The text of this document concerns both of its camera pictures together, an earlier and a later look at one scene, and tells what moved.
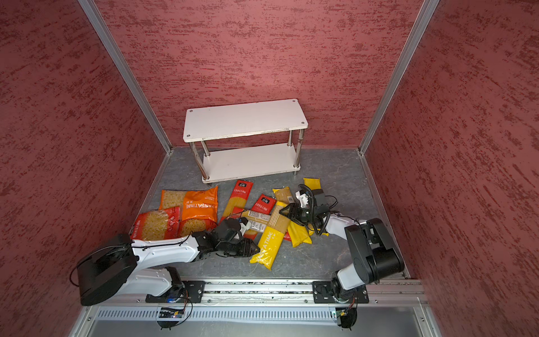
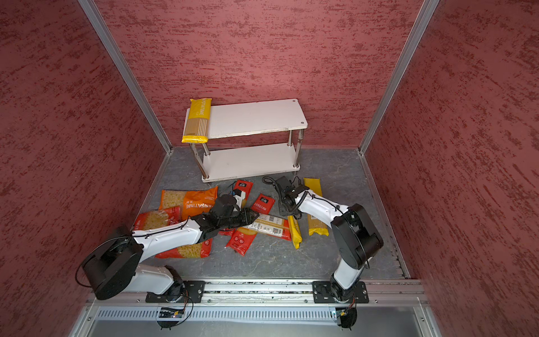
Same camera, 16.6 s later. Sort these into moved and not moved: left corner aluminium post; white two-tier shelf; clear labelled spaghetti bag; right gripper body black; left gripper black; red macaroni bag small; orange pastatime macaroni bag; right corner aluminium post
Moved: right gripper body black; left gripper black
Not moved: red macaroni bag small; clear labelled spaghetti bag; right corner aluminium post; orange pastatime macaroni bag; white two-tier shelf; left corner aluminium post
